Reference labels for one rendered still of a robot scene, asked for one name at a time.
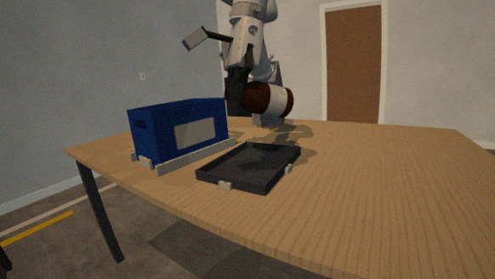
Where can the blue divided crate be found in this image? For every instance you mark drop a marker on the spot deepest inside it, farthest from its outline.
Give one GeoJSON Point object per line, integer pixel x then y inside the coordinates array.
{"type": "Point", "coordinates": [162, 133]}

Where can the brown glass bottle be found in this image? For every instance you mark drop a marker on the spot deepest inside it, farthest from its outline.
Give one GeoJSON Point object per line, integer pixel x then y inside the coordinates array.
{"type": "Point", "coordinates": [267, 99]}

